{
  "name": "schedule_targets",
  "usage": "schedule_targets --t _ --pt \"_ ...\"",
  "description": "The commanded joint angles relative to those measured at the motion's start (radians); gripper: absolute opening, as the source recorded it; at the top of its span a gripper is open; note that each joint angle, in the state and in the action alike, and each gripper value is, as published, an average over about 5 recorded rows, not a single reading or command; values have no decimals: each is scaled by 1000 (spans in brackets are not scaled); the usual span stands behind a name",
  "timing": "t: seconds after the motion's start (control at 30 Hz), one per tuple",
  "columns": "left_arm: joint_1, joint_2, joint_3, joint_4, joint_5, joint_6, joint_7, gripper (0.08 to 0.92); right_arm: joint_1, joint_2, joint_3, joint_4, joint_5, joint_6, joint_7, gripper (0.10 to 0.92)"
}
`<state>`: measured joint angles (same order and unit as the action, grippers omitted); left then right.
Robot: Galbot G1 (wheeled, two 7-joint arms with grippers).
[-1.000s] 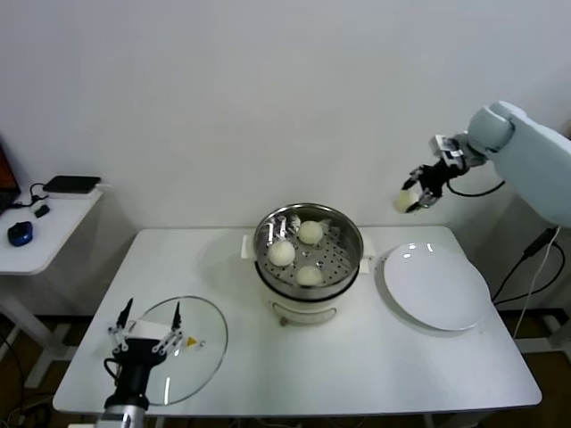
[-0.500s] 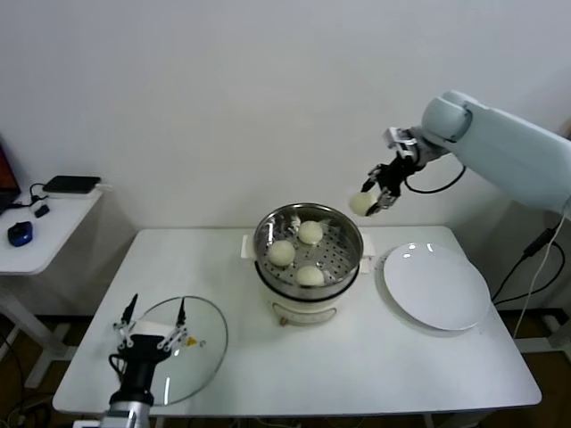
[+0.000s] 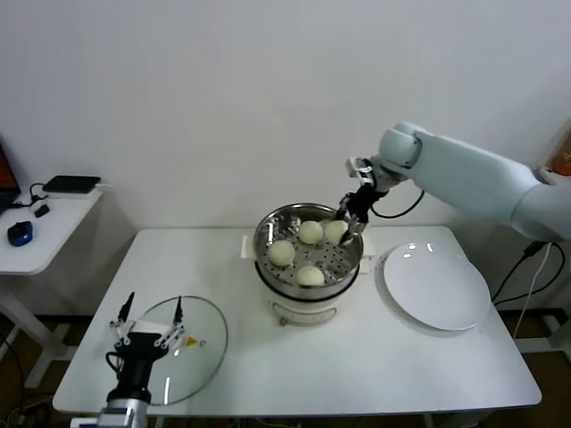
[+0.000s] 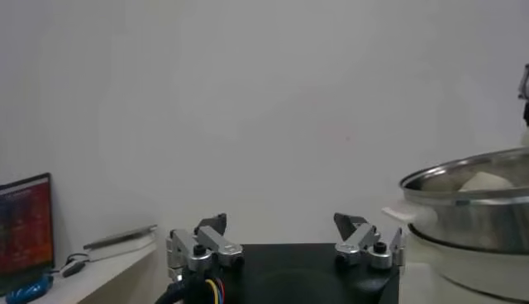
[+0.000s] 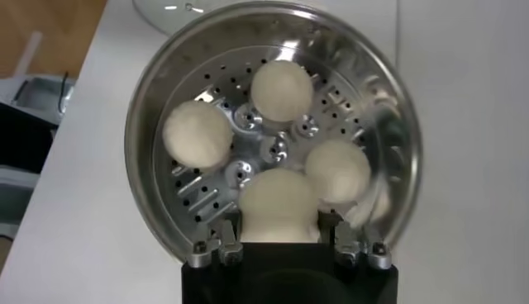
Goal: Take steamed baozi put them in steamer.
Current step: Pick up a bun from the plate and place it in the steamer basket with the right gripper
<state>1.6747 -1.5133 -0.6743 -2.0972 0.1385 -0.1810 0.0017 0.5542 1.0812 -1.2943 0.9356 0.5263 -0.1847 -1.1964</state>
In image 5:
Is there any white steamed baozi bun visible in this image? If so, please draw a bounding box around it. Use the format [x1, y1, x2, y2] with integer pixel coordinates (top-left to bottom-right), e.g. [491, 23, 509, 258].
[304, 139, 372, 206]
[250, 59, 314, 124]
[237, 167, 320, 244]
[161, 100, 234, 170]

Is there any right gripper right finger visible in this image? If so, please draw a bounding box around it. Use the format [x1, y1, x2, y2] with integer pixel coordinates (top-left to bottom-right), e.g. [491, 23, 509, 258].
[317, 209, 393, 271]

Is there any glass lid with white handle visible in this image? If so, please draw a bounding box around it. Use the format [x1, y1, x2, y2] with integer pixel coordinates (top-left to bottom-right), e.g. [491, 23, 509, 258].
[131, 0, 232, 37]

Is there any grey robot base body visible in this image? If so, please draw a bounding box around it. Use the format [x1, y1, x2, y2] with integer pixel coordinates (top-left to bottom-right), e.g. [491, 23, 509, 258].
[0, 74, 76, 240]

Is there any perforated steel steamer basket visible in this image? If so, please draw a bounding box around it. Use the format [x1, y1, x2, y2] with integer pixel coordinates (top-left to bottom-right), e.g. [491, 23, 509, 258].
[124, 1, 423, 264]

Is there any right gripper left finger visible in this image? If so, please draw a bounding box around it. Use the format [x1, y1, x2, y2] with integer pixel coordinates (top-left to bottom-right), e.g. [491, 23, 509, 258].
[186, 213, 245, 270]

